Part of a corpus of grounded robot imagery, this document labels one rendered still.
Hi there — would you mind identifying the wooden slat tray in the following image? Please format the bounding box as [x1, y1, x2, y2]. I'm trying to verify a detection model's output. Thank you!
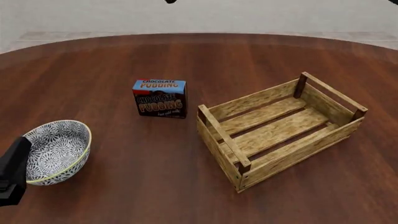
[197, 71, 369, 194]

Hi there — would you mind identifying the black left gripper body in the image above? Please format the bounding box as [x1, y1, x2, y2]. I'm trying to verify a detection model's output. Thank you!
[0, 179, 28, 207]

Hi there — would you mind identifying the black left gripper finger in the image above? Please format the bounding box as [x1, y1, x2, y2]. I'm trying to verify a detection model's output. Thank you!
[0, 136, 32, 185]

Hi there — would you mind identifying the chocolate pudding box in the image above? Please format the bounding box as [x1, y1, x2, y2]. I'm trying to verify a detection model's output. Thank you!
[132, 79, 188, 119]

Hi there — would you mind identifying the patterned black and white bowl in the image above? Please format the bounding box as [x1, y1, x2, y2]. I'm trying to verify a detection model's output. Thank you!
[22, 119, 92, 187]

